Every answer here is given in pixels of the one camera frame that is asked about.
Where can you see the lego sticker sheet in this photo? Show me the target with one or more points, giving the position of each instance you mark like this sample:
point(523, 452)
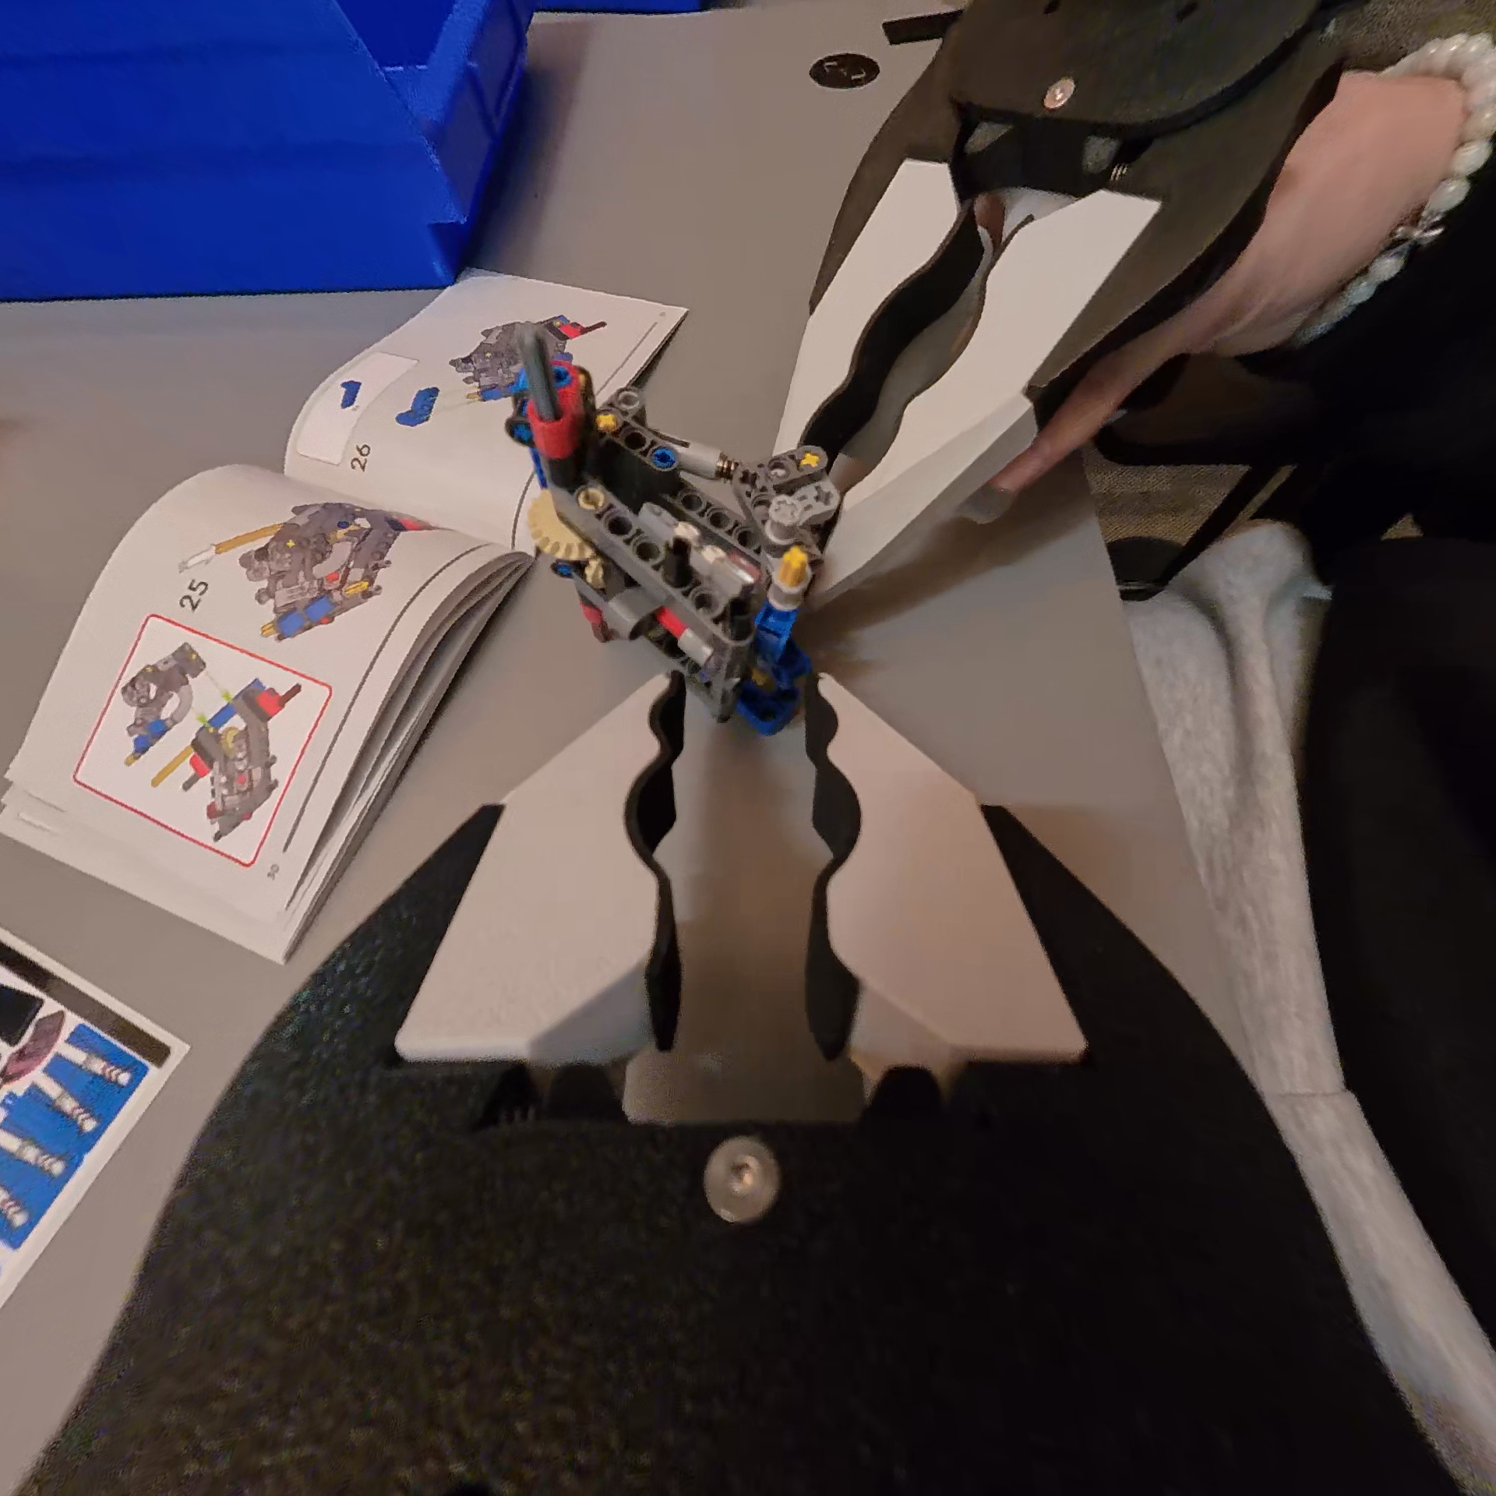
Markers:
point(70, 1088)

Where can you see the partly built lego vehicle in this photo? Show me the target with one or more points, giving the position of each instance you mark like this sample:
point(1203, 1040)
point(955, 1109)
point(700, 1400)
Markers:
point(666, 550)

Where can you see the black desk grommet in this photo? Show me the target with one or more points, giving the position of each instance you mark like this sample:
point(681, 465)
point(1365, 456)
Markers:
point(841, 70)

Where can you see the person's right forearm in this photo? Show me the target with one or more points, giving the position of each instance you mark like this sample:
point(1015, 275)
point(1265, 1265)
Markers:
point(1425, 386)

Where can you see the blue storage bin white tag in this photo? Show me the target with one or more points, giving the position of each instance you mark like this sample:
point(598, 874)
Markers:
point(176, 176)

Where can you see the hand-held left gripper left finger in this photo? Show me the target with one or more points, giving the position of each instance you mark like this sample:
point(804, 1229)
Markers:
point(538, 936)

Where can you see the open lego instruction booklet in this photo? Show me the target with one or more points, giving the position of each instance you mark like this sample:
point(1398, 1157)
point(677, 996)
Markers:
point(176, 562)

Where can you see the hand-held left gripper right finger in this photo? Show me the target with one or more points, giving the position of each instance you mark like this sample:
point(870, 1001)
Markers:
point(959, 936)

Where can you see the person's right hand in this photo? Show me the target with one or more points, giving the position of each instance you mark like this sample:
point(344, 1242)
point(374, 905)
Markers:
point(1321, 234)

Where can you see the blue plastic storage bin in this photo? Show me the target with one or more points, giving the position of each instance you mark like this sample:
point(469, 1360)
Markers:
point(479, 93)

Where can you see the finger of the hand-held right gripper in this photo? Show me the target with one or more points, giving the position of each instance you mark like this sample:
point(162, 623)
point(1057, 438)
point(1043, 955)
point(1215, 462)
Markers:
point(993, 340)
point(864, 269)

